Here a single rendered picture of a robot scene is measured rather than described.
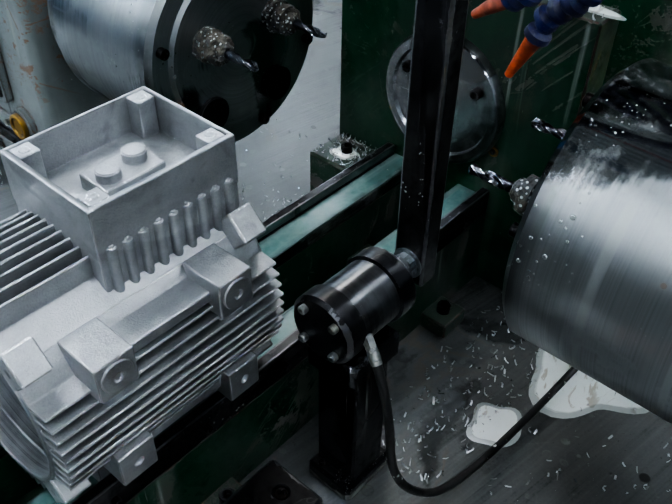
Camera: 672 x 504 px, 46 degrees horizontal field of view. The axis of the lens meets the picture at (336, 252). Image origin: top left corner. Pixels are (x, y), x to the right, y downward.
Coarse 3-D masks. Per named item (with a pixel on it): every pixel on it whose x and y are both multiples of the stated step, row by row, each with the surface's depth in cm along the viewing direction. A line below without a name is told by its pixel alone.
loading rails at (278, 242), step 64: (320, 192) 86; (384, 192) 90; (448, 192) 88; (320, 256) 86; (448, 256) 86; (448, 320) 87; (256, 384) 67; (0, 448) 62; (192, 448) 64; (256, 448) 73
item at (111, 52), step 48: (48, 0) 89; (96, 0) 82; (144, 0) 78; (192, 0) 79; (240, 0) 84; (288, 0) 90; (96, 48) 84; (144, 48) 79; (192, 48) 82; (240, 48) 88; (288, 48) 94; (192, 96) 85; (240, 96) 91
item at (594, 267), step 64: (640, 64) 59; (576, 128) 56; (640, 128) 54; (512, 192) 63; (576, 192) 55; (640, 192) 52; (512, 256) 58; (576, 256) 55; (640, 256) 52; (512, 320) 62; (576, 320) 57; (640, 320) 53; (640, 384) 56
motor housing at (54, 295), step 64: (0, 256) 50; (64, 256) 51; (256, 256) 59; (0, 320) 48; (64, 320) 50; (128, 320) 52; (192, 320) 54; (256, 320) 59; (0, 384) 61; (64, 384) 49; (192, 384) 56; (64, 448) 49
